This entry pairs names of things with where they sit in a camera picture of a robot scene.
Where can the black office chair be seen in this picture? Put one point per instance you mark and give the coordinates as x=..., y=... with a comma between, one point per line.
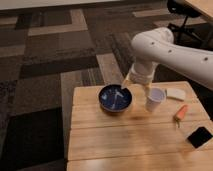
x=182, y=8

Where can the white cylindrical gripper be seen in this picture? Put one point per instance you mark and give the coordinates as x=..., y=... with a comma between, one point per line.
x=140, y=73

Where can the wooden desk corner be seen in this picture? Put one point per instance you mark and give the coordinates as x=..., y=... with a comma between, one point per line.
x=205, y=7

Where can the orange toy carrot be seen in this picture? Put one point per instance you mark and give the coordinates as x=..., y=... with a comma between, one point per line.
x=180, y=114

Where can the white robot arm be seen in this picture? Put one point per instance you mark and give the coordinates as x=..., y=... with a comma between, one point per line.
x=156, y=46

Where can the blue ceramic bowl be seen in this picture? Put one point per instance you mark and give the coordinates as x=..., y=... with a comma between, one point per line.
x=114, y=99

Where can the white paper cup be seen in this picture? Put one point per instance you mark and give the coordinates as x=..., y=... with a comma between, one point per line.
x=155, y=97

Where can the black square pad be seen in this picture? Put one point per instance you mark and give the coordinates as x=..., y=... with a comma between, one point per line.
x=200, y=136

